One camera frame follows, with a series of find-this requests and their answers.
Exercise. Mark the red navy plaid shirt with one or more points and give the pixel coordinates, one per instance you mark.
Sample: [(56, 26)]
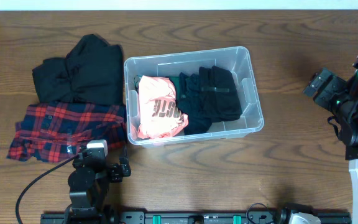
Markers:
[(56, 131)]

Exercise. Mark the clear plastic storage bin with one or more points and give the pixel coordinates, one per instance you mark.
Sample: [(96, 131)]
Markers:
[(235, 59)]

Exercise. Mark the black cloth with tape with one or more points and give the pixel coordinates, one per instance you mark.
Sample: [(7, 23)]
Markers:
[(218, 95)]

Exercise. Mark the pink printed t-shirt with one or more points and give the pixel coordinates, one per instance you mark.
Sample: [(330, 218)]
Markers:
[(159, 114)]

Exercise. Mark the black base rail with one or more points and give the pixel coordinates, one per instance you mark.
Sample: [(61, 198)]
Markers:
[(138, 217)]

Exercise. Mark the black folded garment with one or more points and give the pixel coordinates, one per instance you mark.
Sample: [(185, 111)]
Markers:
[(92, 72)]

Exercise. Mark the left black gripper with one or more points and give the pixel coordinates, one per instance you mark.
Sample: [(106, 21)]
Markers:
[(117, 172)]

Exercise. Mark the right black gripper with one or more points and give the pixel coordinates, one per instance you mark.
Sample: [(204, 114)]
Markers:
[(339, 86)]

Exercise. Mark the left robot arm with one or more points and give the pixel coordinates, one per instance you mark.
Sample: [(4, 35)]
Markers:
[(89, 183)]

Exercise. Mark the dark green folded garment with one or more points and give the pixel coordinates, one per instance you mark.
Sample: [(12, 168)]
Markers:
[(174, 82)]

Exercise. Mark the dark navy garment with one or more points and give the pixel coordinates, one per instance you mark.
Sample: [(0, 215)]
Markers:
[(189, 102)]

